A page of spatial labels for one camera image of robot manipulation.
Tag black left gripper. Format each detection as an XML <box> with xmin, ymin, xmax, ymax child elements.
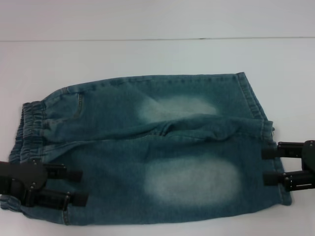
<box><xmin>0</xmin><ymin>160</ymin><xmax>90</xmax><ymax>210</ymax></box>

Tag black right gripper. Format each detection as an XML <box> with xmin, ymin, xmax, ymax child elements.
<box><xmin>261</xmin><ymin>140</ymin><xmax>315</xmax><ymax>192</ymax></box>

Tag blue denim shorts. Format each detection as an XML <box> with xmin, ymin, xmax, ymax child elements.
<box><xmin>0</xmin><ymin>71</ymin><xmax>293</xmax><ymax>226</ymax></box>

